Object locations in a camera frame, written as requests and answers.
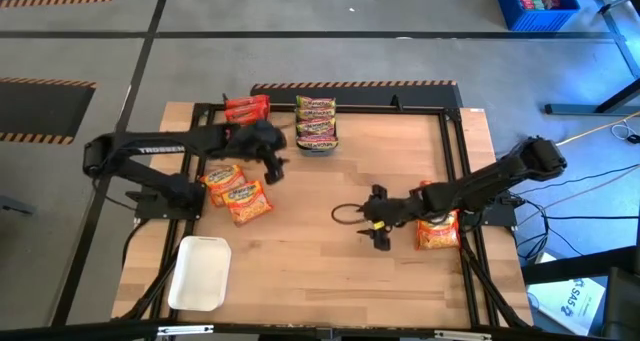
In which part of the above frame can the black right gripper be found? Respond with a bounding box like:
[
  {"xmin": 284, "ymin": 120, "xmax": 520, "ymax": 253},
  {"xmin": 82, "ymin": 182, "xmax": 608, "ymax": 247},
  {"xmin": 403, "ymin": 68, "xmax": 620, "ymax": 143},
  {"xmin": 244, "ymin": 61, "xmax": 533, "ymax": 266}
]
[{"xmin": 356, "ymin": 183, "xmax": 427, "ymax": 253}]

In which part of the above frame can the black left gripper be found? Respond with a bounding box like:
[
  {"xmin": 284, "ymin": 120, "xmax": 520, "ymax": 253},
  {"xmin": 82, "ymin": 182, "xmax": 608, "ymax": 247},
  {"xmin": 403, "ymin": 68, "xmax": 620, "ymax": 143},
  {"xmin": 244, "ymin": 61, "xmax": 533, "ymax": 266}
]
[{"xmin": 232, "ymin": 119, "xmax": 291, "ymax": 186}]

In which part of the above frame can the dark plastic bin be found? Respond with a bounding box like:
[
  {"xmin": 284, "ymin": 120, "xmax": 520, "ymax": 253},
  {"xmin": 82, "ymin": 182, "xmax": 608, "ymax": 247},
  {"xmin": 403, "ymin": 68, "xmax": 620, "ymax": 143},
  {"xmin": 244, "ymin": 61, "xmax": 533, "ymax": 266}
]
[{"xmin": 294, "ymin": 95, "xmax": 340, "ymax": 158}]

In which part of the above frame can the lime chili shrimp ramen pack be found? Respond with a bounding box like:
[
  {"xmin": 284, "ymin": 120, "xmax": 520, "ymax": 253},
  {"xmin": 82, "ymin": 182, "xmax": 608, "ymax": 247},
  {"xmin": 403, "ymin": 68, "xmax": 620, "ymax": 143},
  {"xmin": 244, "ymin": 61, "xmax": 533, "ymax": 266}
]
[
  {"xmin": 296, "ymin": 133, "xmax": 340, "ymax": 151},
  {"xmin": 295, "ymin": 118, "xmax": 337, "ymax": 137},
  {"xmin": 294, "ymin": 106, "xmax": 337, "ymax": 122},
  {"xmin": 294, "ymin": 95, "xmax": 337, "ymax": 110}
]

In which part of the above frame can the white plastic bin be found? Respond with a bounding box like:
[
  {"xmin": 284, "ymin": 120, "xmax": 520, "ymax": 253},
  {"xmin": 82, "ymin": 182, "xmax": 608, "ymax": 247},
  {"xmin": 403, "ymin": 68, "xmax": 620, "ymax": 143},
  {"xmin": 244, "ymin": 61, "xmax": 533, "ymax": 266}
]
[{"xmin": 166, "ymin": 234, "xmax": 233, "ymax": 313}]

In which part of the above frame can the black desk crossbar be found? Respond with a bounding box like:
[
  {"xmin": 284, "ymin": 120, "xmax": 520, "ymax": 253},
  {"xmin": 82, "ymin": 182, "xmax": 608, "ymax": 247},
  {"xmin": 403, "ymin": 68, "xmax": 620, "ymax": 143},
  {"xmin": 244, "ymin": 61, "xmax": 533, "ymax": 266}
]
[{"xmin": 521, "ymin": 245, "xmax": 640, "ymax": 286}]

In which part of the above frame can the white printed cardboard box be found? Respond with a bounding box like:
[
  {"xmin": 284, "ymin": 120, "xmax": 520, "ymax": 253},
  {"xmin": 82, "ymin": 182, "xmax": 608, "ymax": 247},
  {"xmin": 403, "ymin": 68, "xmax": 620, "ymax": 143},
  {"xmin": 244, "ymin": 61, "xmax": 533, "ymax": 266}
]
[{"xmin": 526, "ymin": 277, "xmax": 607, "ymax": 336}]

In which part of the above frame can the blue plastic crate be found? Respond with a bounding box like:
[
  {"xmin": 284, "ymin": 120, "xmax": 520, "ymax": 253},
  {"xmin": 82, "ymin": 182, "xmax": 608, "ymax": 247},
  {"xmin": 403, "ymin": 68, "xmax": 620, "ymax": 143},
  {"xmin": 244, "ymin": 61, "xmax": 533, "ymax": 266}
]
[{"xmin": 493, "ymin": 0, "xmax": 582, "ymax": 33}]

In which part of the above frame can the dark grey floor object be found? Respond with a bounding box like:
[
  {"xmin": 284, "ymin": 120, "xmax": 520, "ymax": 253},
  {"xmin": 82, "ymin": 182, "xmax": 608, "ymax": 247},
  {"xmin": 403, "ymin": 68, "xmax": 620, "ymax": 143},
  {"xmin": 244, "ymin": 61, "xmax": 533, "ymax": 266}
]
[{"xmin": 0, "ymin": 194, "xmax": 37, "ymax": 216}]

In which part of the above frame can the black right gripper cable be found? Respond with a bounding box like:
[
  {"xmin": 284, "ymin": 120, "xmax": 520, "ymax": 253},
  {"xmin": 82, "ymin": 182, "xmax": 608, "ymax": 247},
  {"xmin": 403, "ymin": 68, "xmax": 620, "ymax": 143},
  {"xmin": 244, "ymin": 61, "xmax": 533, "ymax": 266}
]
[{"xmin": 330, "ymin": 202, "xmax": 367, "ymax": 227}]

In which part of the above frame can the black aluminium table frame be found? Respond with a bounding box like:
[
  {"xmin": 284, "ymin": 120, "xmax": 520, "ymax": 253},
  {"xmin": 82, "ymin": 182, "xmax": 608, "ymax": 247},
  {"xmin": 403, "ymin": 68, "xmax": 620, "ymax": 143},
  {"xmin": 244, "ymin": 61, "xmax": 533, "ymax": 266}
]
[{"xmin": 117, "ymin": 100, "xmax": 534, "ymax": 332}]

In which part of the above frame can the silver metal bracket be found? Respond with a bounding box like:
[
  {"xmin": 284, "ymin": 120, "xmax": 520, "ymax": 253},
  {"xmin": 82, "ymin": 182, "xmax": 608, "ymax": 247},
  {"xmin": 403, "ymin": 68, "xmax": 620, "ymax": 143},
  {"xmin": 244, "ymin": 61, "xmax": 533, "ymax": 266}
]
[
  {"xmin": 433, "ymin": 329, "xmax": 494, "ymax": 341},
  {"xmin": 156, "ymin": 324, "xmax": 215, "ymax": 337}
]

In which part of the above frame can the black floor cable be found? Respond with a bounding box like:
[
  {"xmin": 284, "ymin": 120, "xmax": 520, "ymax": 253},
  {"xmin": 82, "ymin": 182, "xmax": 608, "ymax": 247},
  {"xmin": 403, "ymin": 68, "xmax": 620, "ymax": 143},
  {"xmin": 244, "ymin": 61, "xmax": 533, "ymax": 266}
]
[
  {"xmin": 542, "ymin": 213, "xmax": 640, "ymax": 221},
  {"xmin": 514, "ymin": 163, "xmax": 640, "ymax": 197}
]

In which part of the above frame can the yellow extension cord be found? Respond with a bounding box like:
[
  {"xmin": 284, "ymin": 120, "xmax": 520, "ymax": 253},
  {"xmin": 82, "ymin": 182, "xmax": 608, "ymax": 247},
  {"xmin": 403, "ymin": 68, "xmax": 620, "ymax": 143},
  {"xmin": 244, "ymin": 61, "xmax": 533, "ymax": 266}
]
[{"xmin": 554, "ymin": 111, "xmax": 640, "ymax": 149}]

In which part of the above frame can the black desk leg frame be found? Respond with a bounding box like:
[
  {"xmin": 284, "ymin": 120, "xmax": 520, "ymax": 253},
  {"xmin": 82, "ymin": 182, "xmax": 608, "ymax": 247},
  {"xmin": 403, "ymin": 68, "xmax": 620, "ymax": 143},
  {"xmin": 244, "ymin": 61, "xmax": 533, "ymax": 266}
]
[{"xmin": 543, "ymin": 0, "xmax": 640, "ymax": 117}]

